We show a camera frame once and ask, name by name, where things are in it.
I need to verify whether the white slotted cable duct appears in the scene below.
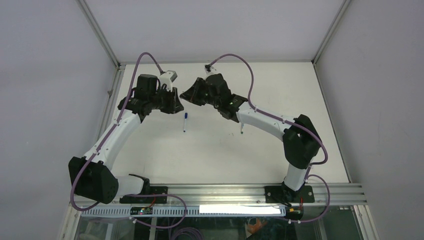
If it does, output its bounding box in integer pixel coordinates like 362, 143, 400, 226
81, 204, 286, 218

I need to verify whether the white pen blue end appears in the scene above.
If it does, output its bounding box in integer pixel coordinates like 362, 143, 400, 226
183, 117, 188, 133

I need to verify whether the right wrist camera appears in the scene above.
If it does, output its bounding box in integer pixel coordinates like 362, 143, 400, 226
204, 64, 219, 79

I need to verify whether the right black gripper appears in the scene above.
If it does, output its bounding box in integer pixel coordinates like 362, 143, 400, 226
180, 77, 221, 108

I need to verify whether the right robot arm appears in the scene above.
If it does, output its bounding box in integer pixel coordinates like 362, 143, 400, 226
179, 73, 321, 203

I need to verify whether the orange object below table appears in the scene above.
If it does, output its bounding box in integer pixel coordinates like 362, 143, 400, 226
245, 217, 268, 235

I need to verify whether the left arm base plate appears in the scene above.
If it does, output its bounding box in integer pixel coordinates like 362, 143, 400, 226
119, 185, 168, 205

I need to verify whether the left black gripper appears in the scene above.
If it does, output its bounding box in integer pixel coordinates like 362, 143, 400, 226
149, 85, 184, 114

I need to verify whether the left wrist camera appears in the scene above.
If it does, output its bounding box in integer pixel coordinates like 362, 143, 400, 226
158, 70, 178, 92

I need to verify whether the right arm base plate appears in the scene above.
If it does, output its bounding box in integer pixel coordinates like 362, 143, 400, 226
264, 185, 315, 204

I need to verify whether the aluminium frame rail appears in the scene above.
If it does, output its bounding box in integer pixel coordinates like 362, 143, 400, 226
69, 183, 368, 207

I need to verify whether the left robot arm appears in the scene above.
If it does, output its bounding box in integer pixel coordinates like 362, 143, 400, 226
68, 70, 184, 204

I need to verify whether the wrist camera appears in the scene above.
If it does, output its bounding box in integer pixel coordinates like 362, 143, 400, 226
158, 70, 178, 92
204, 64, 219, 79

